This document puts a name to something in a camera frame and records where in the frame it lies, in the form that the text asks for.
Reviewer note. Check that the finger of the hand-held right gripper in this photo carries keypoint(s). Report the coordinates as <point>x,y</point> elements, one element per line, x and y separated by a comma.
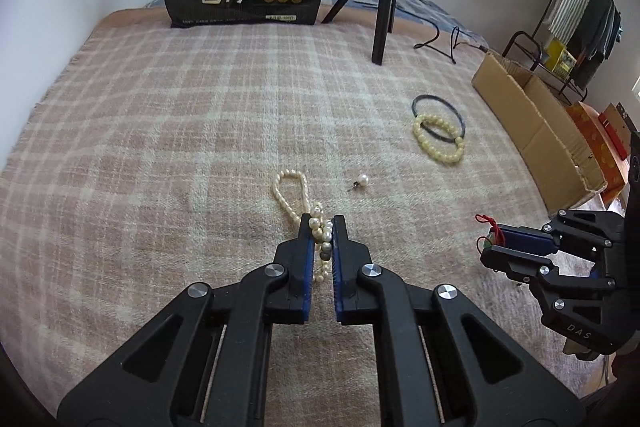
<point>510,259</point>
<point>525,239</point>

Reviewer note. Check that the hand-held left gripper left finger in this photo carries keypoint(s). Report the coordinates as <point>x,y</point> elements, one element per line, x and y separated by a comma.
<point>306,252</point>

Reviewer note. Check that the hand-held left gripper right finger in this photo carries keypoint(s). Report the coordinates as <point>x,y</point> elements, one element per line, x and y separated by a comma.
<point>339,257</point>

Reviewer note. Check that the pearl earring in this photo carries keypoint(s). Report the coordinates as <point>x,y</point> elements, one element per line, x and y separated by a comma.
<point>361,181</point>

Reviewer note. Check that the cardboard box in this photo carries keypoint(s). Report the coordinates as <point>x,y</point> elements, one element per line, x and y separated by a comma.
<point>540,127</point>

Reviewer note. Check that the orange box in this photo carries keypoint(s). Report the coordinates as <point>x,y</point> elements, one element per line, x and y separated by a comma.
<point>595,137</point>

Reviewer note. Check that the red box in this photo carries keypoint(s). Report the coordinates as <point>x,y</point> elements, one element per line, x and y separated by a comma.
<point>616,129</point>

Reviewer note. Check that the pink plaid blanket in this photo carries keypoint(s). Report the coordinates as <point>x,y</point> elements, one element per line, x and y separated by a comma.
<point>175,147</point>

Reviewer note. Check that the yellow box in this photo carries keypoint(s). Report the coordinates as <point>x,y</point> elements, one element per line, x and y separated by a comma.
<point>560,57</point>

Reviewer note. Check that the black metal stand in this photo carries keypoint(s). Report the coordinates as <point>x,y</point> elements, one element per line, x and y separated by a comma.
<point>530,52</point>

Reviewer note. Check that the hanging dark clothes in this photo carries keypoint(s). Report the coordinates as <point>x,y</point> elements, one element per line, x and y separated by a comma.
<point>597,32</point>

